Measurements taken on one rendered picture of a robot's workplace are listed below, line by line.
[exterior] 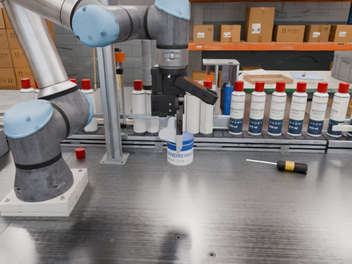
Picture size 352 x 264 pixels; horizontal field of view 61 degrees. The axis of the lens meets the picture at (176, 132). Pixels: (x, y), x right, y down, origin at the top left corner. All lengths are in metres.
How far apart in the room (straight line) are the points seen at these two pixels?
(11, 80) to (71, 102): 3.84
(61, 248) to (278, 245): 0.49
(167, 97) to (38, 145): 0.34
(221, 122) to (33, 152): 0.70
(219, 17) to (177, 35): 4.87
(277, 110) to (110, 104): 0.60
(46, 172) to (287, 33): 4.57
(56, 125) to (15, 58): 3.82
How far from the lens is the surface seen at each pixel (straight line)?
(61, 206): 0.83
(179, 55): 0.69
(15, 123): 0.79
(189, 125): 1.14
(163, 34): 0.69
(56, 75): 0.90
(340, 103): 1.23
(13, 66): 4.65
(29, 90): 1.28
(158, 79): 0.72
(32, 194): 0.84
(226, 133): 1.18
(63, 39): 5.90
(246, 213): 0.82
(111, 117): 1.02
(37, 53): 0.90
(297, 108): 1.18
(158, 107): 0.72
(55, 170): 0.84
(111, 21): 0.61
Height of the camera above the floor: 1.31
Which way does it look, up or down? 22 degrees down
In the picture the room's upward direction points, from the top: straight up
